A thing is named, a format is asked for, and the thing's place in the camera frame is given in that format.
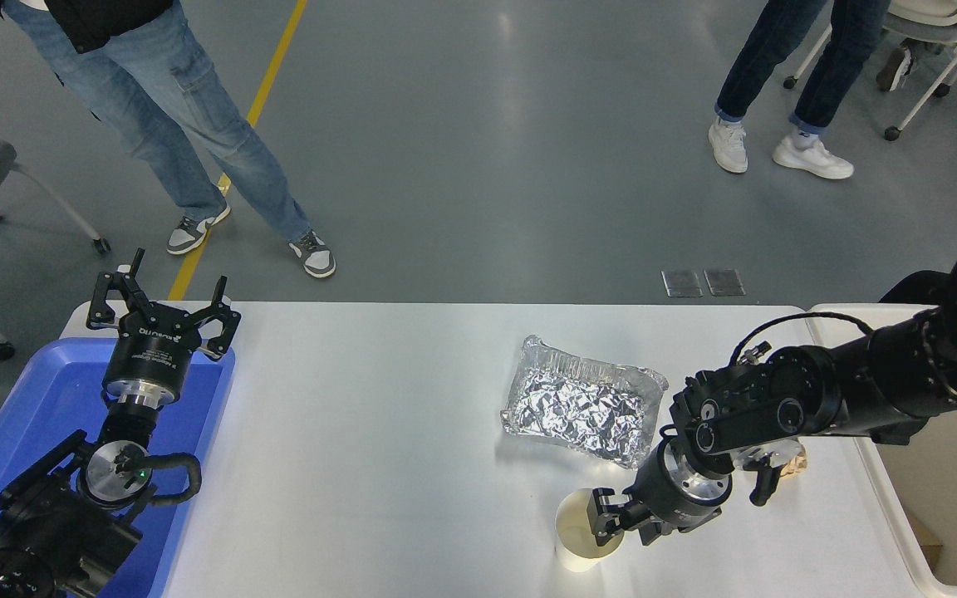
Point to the crumpled silver foil tray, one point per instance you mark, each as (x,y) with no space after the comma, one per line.
(582,407)

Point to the black chair backrest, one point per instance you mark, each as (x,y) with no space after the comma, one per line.
(919,289)

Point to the white wheeled chair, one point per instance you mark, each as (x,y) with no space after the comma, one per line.
(935,25)

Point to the brown cardboard piece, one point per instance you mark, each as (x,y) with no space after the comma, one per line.
(927,544)

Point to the square metal floor plate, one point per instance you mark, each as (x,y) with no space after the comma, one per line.
(724,282)
(682,283)

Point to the person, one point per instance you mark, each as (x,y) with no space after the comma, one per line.
(777,50)
(171,100)

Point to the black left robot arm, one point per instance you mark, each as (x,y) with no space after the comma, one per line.
(55,523)

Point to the crumpled tan paper ball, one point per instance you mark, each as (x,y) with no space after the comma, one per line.
(796,465)

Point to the person's foot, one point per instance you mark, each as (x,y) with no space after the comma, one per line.
(895,71)

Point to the large pale bin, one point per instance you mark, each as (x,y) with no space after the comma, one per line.
(944,498)

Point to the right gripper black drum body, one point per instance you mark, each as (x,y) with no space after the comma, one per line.
(661,502)

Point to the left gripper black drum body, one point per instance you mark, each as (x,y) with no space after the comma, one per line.
(150,353)

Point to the blue plastic tray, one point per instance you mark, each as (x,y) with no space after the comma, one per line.
(38,390)

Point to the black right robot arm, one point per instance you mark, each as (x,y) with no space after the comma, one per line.
(777,407)

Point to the pale paper cup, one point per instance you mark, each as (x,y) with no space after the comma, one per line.
(571,531)

